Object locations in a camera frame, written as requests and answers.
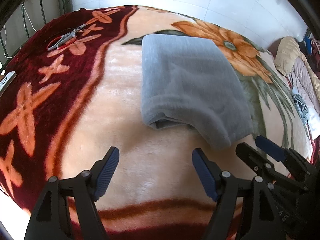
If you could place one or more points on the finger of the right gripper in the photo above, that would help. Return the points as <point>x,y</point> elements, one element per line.
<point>291,159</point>
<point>252,158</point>

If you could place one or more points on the small grey folded cloth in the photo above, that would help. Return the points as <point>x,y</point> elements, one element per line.
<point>301,107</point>

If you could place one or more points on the pale pink quilted duvet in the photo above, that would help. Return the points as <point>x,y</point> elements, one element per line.
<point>303,82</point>

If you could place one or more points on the clothes pile on rack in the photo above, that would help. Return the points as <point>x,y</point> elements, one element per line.
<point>310,48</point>

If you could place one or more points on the floral plush blanket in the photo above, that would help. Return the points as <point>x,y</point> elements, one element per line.
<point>66,108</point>

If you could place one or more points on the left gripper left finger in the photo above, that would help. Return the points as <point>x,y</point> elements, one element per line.
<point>102,173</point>

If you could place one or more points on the grey-blue pants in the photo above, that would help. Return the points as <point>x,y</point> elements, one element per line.
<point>188,81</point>

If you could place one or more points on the red-handled scissors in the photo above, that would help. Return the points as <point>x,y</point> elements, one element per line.
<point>61,42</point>

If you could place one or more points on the green metal bed frame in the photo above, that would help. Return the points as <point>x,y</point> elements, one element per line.
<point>29,17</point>

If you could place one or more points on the white phone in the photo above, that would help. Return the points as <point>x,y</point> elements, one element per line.
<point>6,81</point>

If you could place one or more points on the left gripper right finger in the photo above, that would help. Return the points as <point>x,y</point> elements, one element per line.
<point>208,173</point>

